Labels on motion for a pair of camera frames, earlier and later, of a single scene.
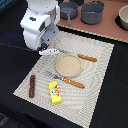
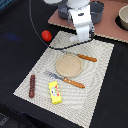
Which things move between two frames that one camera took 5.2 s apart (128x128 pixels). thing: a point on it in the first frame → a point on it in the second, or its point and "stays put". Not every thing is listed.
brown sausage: [32, 86] stays put
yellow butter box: [55, 95] stays put
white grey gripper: [39, 29] → [82, 20]
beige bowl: [122, 18] stays put
